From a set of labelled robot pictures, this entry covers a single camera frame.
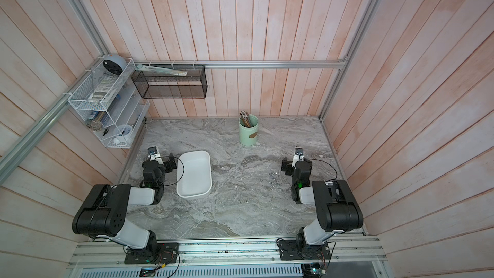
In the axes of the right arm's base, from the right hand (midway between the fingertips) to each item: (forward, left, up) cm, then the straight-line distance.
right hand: (295, 155), depth 95 cm
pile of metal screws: (-10, +10, -6) cm, 15 cm away
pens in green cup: (+16, +26, +10) cm, 32 cm away
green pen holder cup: (+11, +24, +2) cm, 27 cm away
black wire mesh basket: (+36, +68, +19) cm, 79 cm away
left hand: (-3, +66, +2) cm, 66 cm away
